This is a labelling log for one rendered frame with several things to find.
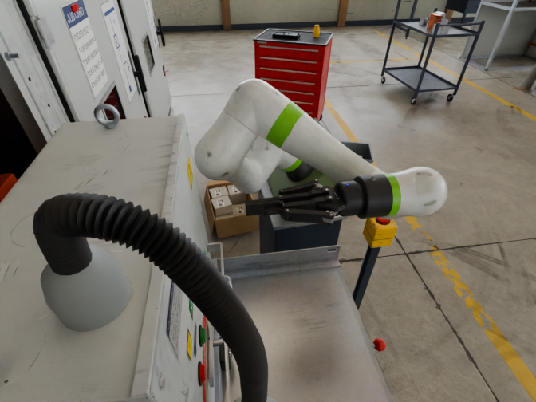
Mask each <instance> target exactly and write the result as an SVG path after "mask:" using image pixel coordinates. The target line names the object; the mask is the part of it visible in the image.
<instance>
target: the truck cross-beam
mask: <svg viewBox="0 0 536 402"><path fill-rule="evenodd" d="M211 261H212V262H213V263H214V265H215V266H216V267H217V268H218V265H217V260H216V258H213V259H212V260H211ZM219 338H220V335H219V334H218V332H217V331H216V329H215V328H214V340H215V339H219ZM214 374H215V402H223V381H222V369H221V365H220V362H219V346H217V347H214Z"/></svg>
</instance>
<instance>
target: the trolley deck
mask: <svg viewBox="0 0 536 402"><path fill-rule="evenodd" d="M231 283H232V289H233V290H234V292H235V293H236V295H237V296H238V297H239V300H240V301H241V302H242V304H243V305H244V307H245V308H246V311H247V312H248V314H249V315H250V317H251V318H252V320H253V322H254V324H255V325H256V328H257V329H258V331H259V333H260V335H261V338H262V341H263V344H264V346H265V350H266V356H267V362H268V387H267V388H268V389H267V395H268V396H269V397H271V398H273V399H275V400H276V402H395V401H394V399H393V396H392V393H391V391H390V388H389V386H388V383H387V381H386V379H385V377H384V374H383V371H382V369H381V366H380V363H379V361H378V359H377V357H376V354H375V351H374V349H373V346H372V343H371V341H370V339H369V335H368V334H367V331H366V329H365V326H364V324H363V321H362V320H361V316H360V314H359V312H358V309H357V306H356V304H355V301H354V300H353V296H352V294H351V292H350V289H349V286H348V284H347V281H346V280H345V276H344V275H343V272H342V270H341V268H340V267H338V268H331V269H324V270H311V271H305V272H298V273H292V274H279V275H272V276H265V277H259V278H246V279H239V280H233V281H231ZM229 372H230V387H231V402H234V401H235V400H236V399H238V398H239V397H242V393H241V386H240V376H239V371H238V366H237V363H236V360H235V358H234V356H233V354H232V359H231V369H230V370H229Z"/></svg>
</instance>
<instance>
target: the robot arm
mask: <svg viewBox="0 0 536 402"><path fill-rule="evenodd" d="M194 161H195V166H196V167H197V168H198V170H199V172H200V173H201V174H202V175H204V176H205V177H207V178H208V179H212V180H217V181H228V182H230V183H232V184H234V186H235V187H236V188H237V189H238V190H239V191H241V192H242V193H245V194H253V193H255V192H257V191H259V190H260V189H261V188H262V187H263V185H264V184H265V182H266V181H267V180H268V179H269V177H270V175H271V174H272V172H273V171H274V169H275V168H276V167H278V168H279V169H281V170H283V171H284V172H285V173H286V174H287V177H288V179H290V180H291V181H293V182H300V181H302V180H304V179H305V178H307V177H308V176H309V175H310V174H311V172H312V171H313V170H314V168H315V169H317V170H318V171H320V172H321V173H323V174H324V175H326V176H328V177H329V178H330V179H332V180H333V181H335V182H336V183H337V184H336V185H334V186H328V185H325V186H322V185H320V184H319V183H318V181H319V180H318V179H314V180H312V181H310V182H309V183H304V184H300V185H297V186H293V187H288V188H284V189H281V190H279V193H278V196H277V197H272V198H264V199H256V200H247V201H245V207H246V216H251V215H277V214H280V215H282V216H283V217H284V220H285V221H291V222H303V223H322V224H325V225H328V226H332V225H333V220H334V217H335V216H338V215H340V216H342V217H345V216H353V215H356V216H357V217H358V218H360V219H368V218H376V217H380V218H382V219H398V218H401V217H404V216H415V217H423V216H428V215H431V214H434V213H435V212H437V211H438V210H439V209H440V208H441V207H442V206H443V205H444V203H445V201H446V199H447V183H446V181H445V179H444V178H443V177H442V175H441V174H440V173H438V172H437V171H435V170H434V169H431V168H429V167H411V168H409V169H406V170H403V171H398V172H393V173H386V172H384V171H382V170H380V169H379V168H378V167H375V166H374V165H372V164H370V163H369V162H368V161H366V160H364V159H363V158H361V157H360V156H359V155H357V154H356V153H355V152H353V151H351V150H350V149H349V148H347V147H346V146H344V145H343V144H342V143H341V142H340V141H339V140H337V139H336V138H335V137H333V136H332V135H331V134H330V133H328V132H327V131H326V130H325V129H324V128H323V127H322V126H320V124H319V123H318V122H316V121H315V120H314V119H313V118H312V117H311V116H309V115H308V114H307V113H306V112H304V111H303V110H302V109H301V108H299V107H298V106H297V105H296V104H295V103H294V102H293V101H291V100H290V99H289V98H287V97H286V96H284V95H283V94H282V93H280V92H279V91H278V90H277V89H275V88H274V87H273V86H271V85H270V84H268V83H267V82H265V81H263V80H260V79H256V78H252V79H248V80H245V81H243V82H241V83H240V84H239V85H238V86H237V87H236V88H235V89H234V92H233V93H232V94H231V97H230V99H229V101H228V102H227V104H226V106H225V108H224V109H223V111H222V113H221V114H220V115H219V117H218V119H217V120H216V122H214V124H213V125H212V126H211V128H210V129H209V130H208V131H207V133H206V134H205V135H204V136H203V137H202V139H201V140H200V141H199V142H198V143H197V145H196V147H195V152H194Z"/></svg>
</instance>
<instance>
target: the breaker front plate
mask: <svg viewBox="0 0 536 402"><path fill-rule="evenodd" d="M188 157H190V161H191V170H192V174H193V180H192V191H191V184H190V180H189V175H188V171H187V167H188ZM171 222H172V223H173V228H176V227H178V228H179V229H180V233H183V232H184V233H185V234H186V238H188V237H189V238H191V242H194V243H195V244H196V245H197V246H198V247H199V248H200V249H201V250H202V252H203V253H204V248H205V252H206V256H207V257H208V258H209V259H210V261H211V254H210V252H207V246H206V244H208V241H207V233H206V228H205V224H204V219H203V211H202V207H201V202H200V198H199V190H198V185H197V181H196V177H195V169H194V164H193V159H192V155H191V147H190V143H189V138H188V131H187V126H186V121H185V117H184V123H183V135H182V141H181V148H180V154H179V166H178V173H177V179H176V186H175V198H174V204H173V211H172V217H171ZM170 295H171V279H169V277H168V276H167V275H164V285H163V292H162V298H161V305H160V317H159V324H158V329H157V336H156V348H155V355H154V361H153V368H152V379H151V386H150V392H149V393H150V394H151V396H152V398H153V399H154V401H155V402H203V385H202V386H199V382H198V363H199V361H201V362H202V364H203V347H200V346H199V326H200V325H201V326H202V327H203V313H202V312H200V310H199V308H197V307H196V305H195V304H194V303H193V320H192V318H191V313H190V310H189V302H190V299H189V297H188V296H186V294H185V293H184V292H183V299H182V310H181V322H180V334H179V356H178V357H177V355H176V353H175V350H174V348H173V346H172V344H171V341H170V339H169V336H168V334H167V326H168V310H169V303H170ZM195 323H196V326H197V329H196V358H195V354H194V343H195ZM188 330H189V332H190V334H191V339H192V343H191V361H190V358H189V356H188V354H187V335H188ZM206 336H207V339H206V402H215V374H214V347H213V340H214V327H213V326H212V324H211V323H210V322H209V321H208V320H207V319H206ZM209 338H210V340H209Z"/></svg>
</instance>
